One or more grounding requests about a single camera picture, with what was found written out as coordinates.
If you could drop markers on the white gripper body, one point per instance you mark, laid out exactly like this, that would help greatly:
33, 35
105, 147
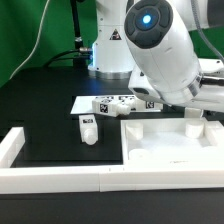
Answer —
210, 97

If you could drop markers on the white square tabletop part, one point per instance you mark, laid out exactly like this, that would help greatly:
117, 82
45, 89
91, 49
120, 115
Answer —
176, 141

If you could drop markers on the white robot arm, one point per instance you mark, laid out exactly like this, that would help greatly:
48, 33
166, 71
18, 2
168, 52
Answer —
148, 42

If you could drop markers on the white tag sheet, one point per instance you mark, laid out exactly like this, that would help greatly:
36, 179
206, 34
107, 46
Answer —
83, 104

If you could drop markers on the black pole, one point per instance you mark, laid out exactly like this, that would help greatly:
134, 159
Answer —
79, 61

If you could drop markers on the white U-shaped obstacle fence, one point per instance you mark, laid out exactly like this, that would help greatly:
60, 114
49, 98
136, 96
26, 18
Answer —
96, 177

